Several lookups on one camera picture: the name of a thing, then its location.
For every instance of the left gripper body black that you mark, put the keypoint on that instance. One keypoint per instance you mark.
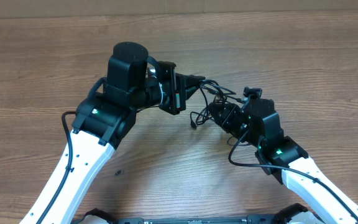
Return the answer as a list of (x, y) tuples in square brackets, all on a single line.
[(171, 96)]

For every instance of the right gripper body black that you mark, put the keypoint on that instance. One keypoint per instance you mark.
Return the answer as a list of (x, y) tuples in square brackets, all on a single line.
[(224, 115)]

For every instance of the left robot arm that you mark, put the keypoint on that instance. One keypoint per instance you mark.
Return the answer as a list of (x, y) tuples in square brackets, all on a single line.
[(135, 81)]

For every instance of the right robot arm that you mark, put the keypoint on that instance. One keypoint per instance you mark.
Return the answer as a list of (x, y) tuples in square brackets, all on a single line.
[(258, 124)]

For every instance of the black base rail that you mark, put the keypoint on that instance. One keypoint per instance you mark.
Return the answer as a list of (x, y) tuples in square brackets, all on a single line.
[(249, 219)]

